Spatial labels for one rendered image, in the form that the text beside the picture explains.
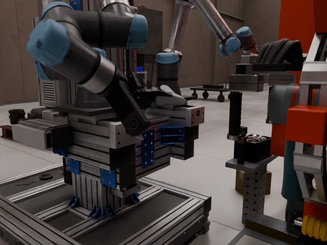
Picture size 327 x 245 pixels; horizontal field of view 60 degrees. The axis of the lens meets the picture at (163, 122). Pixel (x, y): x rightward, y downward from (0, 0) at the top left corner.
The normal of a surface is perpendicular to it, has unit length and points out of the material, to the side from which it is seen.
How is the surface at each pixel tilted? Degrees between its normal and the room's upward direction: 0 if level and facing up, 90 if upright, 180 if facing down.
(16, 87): 90
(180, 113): 90
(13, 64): 90
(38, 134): 90
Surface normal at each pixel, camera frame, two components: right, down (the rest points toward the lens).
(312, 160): -0.63, 0.15
